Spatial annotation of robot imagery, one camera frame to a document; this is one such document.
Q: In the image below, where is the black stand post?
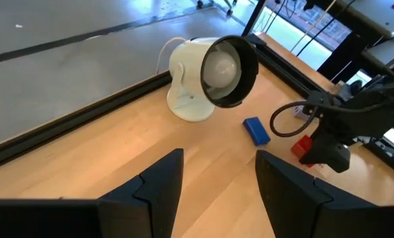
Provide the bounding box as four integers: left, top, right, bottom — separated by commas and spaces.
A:
241, 0, 268, 37

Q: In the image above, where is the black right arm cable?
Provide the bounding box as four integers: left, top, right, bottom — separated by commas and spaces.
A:
269, 100, 337, 138

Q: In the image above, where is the white desk lamp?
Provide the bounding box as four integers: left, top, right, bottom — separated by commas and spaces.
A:
166, 35, 260, 123

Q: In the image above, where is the lavender wall charger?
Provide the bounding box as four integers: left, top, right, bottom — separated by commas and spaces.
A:
294, 104, 311, 122

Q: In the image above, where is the white lamp cord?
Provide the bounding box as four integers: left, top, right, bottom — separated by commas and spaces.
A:
155, 36, 188, 75

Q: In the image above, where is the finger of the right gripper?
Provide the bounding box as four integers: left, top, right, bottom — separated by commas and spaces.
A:
299, 132, 352, 173

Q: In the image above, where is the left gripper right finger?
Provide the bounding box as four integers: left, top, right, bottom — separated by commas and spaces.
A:
255, 150, 394, 238

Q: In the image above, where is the red rectangular block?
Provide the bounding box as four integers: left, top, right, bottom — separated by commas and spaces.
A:
291, 134, 315, 168

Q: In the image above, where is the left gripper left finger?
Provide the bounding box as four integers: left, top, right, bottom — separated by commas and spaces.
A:
0, 148, 184, 238

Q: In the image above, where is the office chair base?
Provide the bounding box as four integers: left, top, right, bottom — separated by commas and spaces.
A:
196, 0, 238, 17

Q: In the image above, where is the dark blue rectangular block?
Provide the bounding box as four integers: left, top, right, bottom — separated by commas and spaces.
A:
243, 116, 272, 147

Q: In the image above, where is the black side desk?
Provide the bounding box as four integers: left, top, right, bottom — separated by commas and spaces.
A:
304, 0, 394, 83

